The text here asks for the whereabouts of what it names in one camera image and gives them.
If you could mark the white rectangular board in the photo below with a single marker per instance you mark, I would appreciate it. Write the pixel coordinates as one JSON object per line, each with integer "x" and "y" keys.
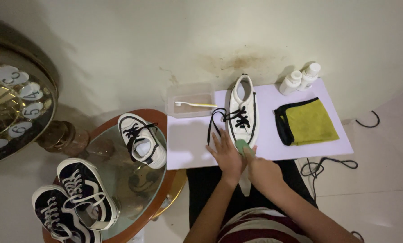
{"x": 194, "y": 141}

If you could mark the person's right fingers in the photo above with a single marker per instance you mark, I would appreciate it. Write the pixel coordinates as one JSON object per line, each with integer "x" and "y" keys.
{"x": 249, "y": 153}

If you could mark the round glass table wooden rim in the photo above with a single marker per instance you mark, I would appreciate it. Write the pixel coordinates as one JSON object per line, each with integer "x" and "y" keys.
{"x": 137, "y": 189}

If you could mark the person's left hand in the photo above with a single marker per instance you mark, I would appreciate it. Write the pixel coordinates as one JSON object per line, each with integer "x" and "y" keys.
{"x": 229, "y": 158}

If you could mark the person's right hand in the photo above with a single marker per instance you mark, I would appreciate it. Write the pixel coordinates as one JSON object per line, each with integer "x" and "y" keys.
{"x": 265, "y": 175}

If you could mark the large gold wall clock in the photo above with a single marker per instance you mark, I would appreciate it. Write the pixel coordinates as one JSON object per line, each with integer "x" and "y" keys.
{"x": 15, "y": 101}

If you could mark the green cleaning sponge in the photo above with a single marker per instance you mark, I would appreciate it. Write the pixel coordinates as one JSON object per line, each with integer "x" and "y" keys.
{"x": 242, "y": 145}

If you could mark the clear plastic container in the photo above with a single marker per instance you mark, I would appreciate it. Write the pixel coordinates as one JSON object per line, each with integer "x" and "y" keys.
{"x": 189, "y": 111}

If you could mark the person's striped shirt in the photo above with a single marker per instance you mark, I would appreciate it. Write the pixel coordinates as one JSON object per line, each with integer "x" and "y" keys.
{"x": 255, "y": 226}

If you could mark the yellow and black microfiber cloth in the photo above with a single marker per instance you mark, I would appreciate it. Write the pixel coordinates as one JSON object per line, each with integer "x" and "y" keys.
{"x": 309, "y": 123}

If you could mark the person's black trousers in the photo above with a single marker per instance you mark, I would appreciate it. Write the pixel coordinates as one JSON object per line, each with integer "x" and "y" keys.
{"x": 205, "y": 189}

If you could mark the white and yellow toothbrush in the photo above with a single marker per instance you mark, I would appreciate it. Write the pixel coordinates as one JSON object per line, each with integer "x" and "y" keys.
{"x": 194, "y": 104}

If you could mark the white plastic bottle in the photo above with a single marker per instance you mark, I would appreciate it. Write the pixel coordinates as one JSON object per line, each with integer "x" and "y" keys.
{"x": 288, "y": 85}
{"x": 308, "y": 79}

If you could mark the brown wooden stand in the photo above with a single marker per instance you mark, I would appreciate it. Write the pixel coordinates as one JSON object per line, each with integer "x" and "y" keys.
{"x": 64, "y": 138}

